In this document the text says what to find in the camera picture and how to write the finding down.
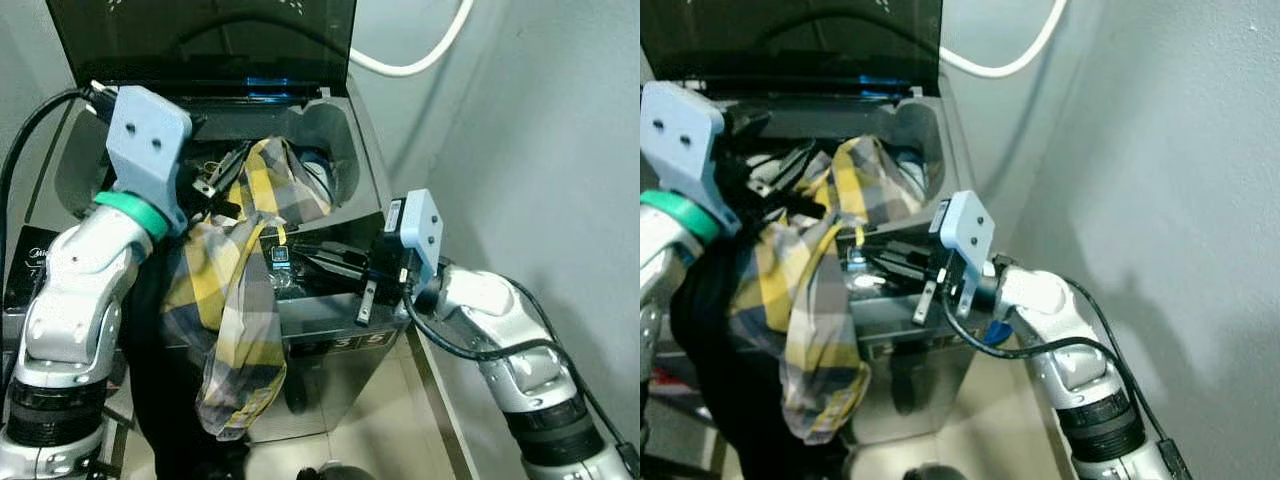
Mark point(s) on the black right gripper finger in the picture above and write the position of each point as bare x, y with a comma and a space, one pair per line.
915, 258
335, 277
900, 277
348, 256

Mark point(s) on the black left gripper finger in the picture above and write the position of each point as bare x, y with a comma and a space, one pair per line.
228, 172
793, 172

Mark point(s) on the yellow grey plaid shirt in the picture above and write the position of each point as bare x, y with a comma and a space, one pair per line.
810, 300
230, 290

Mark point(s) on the black garment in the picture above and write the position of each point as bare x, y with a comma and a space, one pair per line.
170, 400
720, 400

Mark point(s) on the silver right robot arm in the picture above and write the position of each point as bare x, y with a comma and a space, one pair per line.
520, 380
1090, 390

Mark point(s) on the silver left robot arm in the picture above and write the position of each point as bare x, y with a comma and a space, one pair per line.
655, 270
70, 290

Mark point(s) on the grey top-load washing machine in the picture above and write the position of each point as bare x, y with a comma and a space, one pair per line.
920, 390
340, 390

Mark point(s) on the dark washer lid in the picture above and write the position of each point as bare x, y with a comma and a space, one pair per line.
200, 40
790, 40

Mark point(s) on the light blue right wrist camera mount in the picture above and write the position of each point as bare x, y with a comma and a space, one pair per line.
420, 230
968, 230

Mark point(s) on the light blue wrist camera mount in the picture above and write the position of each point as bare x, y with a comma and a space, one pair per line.
420, 230
968, 230
150, 140
680, 140

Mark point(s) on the light blue left wrist camera mount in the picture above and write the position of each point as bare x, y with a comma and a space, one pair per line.
680, 140
150, 140

